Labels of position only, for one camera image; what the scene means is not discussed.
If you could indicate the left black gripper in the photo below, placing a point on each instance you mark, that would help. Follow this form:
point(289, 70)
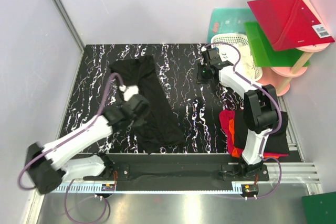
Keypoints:
point(140, 121)

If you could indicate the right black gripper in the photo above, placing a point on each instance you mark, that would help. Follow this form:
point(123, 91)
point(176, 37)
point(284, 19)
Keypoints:
point(200, 80)

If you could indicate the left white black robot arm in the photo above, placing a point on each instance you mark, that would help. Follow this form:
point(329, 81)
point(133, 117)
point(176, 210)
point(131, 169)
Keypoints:
point(53, 163)

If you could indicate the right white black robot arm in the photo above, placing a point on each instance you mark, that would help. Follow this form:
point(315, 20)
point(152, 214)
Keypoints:
point(256, 132)

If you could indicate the white plastic laundry basket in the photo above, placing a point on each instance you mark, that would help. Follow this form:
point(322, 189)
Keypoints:
point(232, 38)

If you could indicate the teal plastic board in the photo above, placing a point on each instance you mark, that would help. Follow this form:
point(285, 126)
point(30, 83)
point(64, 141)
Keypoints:
point(229, 20)

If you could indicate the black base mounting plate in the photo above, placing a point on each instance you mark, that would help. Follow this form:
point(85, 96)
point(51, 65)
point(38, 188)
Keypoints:
point(168, 173)

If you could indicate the green plastic sheet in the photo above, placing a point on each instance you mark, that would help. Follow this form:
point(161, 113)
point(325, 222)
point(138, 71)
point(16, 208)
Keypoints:
point(262, 51)

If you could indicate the orange t shirt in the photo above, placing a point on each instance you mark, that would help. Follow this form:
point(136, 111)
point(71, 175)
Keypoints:
point(232, 149)

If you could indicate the red plastic sheet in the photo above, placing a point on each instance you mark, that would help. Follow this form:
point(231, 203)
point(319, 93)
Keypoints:
point(290, 24)

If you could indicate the dark green board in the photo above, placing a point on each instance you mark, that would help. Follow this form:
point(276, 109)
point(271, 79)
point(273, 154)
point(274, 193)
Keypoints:
point(320, 208)

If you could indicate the aluminium frame rail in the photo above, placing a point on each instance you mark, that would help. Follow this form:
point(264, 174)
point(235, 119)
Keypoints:
point(286, 173)

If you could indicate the left corner aluminium post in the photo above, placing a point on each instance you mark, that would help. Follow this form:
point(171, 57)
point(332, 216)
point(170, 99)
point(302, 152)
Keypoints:
point(69, 24)

